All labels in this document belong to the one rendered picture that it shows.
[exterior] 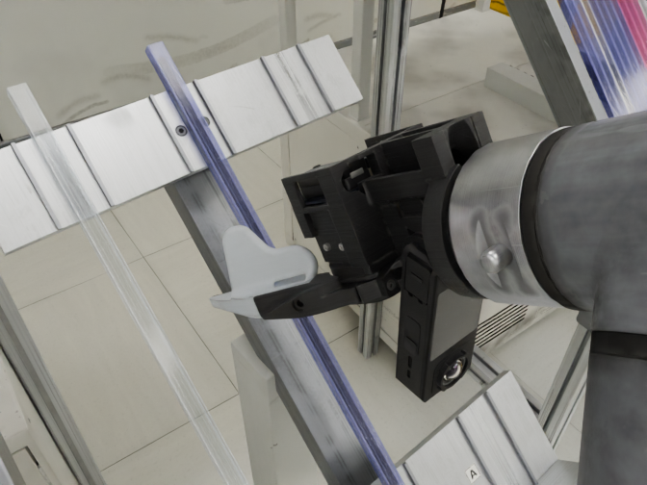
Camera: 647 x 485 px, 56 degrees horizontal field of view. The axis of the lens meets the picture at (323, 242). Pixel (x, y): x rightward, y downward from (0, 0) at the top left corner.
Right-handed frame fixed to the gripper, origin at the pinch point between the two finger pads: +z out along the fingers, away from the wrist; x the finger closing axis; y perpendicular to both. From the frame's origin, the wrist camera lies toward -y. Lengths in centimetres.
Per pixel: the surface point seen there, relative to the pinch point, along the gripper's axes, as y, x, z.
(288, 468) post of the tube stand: -25.3, 0.8, 20.3
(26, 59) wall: 61, -31, 186
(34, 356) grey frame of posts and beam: -8, 16, 63
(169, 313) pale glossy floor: -27, -22, 126
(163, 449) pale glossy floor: -48, 0, 98
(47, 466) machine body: -19, 21, 47
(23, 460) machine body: -16, 23, 44
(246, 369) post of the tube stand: -10.0, 2.7, 13.3
